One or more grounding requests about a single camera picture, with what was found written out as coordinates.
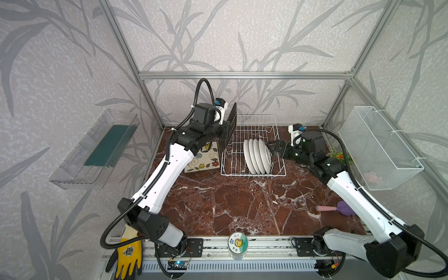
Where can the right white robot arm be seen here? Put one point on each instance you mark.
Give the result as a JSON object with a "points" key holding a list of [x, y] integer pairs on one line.
{"points": [[389, 249]]}

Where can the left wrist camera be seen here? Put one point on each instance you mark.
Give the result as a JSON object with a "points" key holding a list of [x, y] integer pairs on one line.
{"points": [[220, 108]]}

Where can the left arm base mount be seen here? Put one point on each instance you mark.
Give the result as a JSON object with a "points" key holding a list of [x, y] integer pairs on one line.
{"points": [[188, 247]]}

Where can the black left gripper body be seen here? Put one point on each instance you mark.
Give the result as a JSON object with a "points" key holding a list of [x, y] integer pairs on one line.
{"points": [[227, 127]]}

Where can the black square plate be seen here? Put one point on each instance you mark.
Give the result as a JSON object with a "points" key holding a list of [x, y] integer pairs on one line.
{"points": [[206, 159], [228, 128]]}

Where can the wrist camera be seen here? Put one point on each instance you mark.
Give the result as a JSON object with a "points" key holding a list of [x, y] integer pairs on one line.
{"points": [[220, 108], [296, 131]]}

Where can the purple pink spoon toy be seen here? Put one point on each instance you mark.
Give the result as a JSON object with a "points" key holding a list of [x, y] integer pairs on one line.
{"points": [[342, 207]]}

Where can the clear plastic wall shelf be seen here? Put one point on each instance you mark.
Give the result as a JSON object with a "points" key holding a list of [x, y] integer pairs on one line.
{"points": [[72, 174]]}

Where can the round green labelled can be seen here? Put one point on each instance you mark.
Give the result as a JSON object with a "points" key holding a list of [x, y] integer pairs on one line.
{"points": [[237, 245]]}

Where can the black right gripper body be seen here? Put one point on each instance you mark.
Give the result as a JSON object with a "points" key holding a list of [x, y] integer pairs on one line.
{"points": [[278, 149]]}

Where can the white wire dish rack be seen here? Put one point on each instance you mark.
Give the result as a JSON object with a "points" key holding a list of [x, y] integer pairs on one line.
{"points": [[256, 127]]}

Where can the white round plate rightmost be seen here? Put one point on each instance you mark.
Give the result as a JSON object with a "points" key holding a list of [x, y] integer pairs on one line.
{"points": [[266, 156]]}

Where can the white ribbed flower pot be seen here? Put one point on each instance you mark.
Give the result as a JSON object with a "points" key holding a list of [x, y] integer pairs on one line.
{"points": [[340, 156]]}

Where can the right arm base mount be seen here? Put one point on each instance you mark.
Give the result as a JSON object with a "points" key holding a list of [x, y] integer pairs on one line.
{"points": [[310, 247]]}

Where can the yellow black work glove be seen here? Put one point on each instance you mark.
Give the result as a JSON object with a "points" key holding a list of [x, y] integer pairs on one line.
{"points": [[127, 261]]}

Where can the green circuit board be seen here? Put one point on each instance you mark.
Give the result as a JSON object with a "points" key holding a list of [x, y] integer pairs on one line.
{"points": [[178, 265]]}

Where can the green mat in shelf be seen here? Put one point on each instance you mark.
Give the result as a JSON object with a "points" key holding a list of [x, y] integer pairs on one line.
{"points": [[111, 147]]}

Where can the white round plate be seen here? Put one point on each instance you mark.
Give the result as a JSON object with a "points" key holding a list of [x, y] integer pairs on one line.
{"points": [[253, 157], [248, 159], [266, 156], [258, 156]]}

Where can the white round plate leftmost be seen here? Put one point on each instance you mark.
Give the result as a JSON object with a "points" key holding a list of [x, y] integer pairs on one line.
{"points": [[248, 159]]}

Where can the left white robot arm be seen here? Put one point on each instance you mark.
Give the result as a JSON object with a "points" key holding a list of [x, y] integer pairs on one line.
{"points": [[141, 212]]}

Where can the pink item in basket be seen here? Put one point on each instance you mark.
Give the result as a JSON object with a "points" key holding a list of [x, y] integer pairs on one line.
{"points": [[372, 178]]}

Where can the aluminium frame rail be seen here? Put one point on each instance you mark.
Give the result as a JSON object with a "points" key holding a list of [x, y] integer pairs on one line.
{"points": [[306, 62]]}

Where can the white mesh wall basket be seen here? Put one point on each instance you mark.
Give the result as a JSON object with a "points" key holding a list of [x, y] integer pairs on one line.
{"points": [[376, 147]]}

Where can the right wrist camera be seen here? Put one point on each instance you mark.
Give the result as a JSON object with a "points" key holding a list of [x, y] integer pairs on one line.
{"points": [[296, 131]]}

